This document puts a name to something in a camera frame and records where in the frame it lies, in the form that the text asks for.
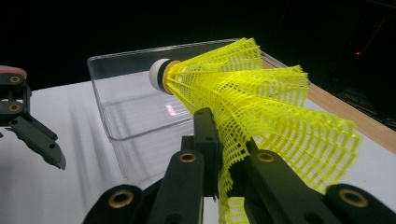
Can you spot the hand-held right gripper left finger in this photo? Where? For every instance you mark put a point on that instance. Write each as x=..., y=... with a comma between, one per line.
x=211, y=155

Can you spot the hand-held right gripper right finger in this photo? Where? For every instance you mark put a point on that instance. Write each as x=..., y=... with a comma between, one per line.
x=251, y=146

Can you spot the yellow shuttlecock with white cork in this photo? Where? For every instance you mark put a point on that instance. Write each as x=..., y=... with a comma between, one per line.
x=264, y=93

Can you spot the clear plastic container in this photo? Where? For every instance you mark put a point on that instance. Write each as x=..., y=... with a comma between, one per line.
x=130, y=102

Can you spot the red indicator light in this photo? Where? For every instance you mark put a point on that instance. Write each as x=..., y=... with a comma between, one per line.
x=358, y=53

